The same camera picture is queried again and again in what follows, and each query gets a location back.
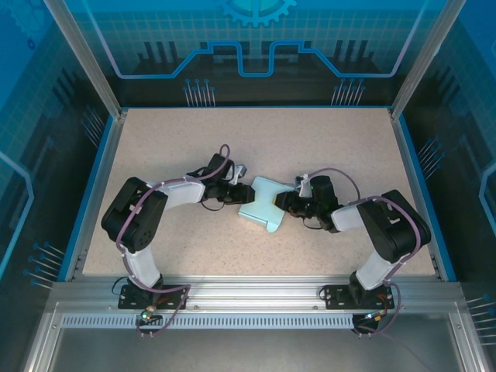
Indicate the light blue paper box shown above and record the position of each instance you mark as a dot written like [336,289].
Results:
[261,205]

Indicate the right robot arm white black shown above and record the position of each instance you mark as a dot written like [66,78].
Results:
[395,232]

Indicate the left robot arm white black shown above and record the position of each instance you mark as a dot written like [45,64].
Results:
[131,224]

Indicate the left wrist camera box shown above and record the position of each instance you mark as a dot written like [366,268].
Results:
[240,172]

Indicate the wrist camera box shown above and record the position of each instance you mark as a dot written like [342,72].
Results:
[303,184]
[240,172]

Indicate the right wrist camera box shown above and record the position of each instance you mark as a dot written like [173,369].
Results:
[303,184]

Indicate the aluminium cross rail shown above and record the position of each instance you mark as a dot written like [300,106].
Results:
[252,288]

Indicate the aluminium side rail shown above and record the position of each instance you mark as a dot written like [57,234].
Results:
[407,155]
[97,193]

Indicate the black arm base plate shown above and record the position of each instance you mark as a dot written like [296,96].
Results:
[131,300]
[339,298]

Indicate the aluminium frame post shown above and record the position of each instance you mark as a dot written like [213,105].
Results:
[426,58]
[87,62]

